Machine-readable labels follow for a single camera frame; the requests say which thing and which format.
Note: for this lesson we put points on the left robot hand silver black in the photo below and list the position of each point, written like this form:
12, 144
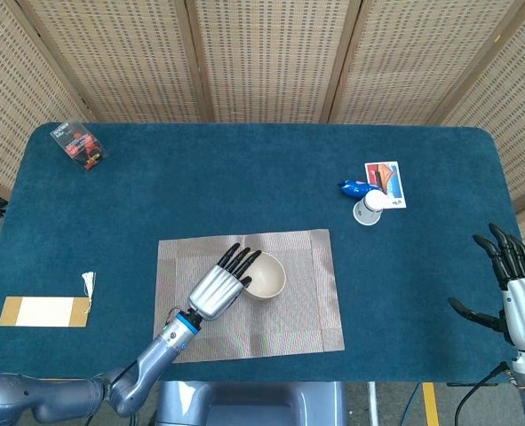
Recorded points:
213, 290

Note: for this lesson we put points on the cream ceramic bowl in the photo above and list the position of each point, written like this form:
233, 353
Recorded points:
268, 277

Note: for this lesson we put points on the grey-brown woven placemat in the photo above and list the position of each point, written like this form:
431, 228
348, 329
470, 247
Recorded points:
288, 319

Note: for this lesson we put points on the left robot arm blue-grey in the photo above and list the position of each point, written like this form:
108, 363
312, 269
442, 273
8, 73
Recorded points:
146, 368

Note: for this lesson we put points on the blue plush table cover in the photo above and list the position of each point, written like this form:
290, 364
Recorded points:
226, 186

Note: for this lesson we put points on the blue-grey robot torso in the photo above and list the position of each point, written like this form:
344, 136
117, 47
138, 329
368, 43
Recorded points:
253, 406

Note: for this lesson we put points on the yellow floor tape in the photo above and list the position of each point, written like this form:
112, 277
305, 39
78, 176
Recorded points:
431, 404

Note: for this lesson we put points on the gold white bookmark with tassel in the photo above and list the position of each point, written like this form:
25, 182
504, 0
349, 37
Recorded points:
44, 313

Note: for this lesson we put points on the blue snack packet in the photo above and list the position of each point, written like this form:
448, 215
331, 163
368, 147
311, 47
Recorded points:
353, 188

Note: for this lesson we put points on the white paper cup blue print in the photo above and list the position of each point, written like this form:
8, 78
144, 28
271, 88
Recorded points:
368, 210

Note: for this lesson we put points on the white table leg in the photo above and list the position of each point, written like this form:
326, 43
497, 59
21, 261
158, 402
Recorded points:
372, 404

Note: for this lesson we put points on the colourful postcard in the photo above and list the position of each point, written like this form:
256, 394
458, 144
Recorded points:
384, 177

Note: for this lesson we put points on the clear box red black items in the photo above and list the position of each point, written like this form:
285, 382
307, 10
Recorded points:
80, 144

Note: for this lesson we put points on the woven bamboo folding screen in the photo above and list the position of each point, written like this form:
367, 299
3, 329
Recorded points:
266, 57

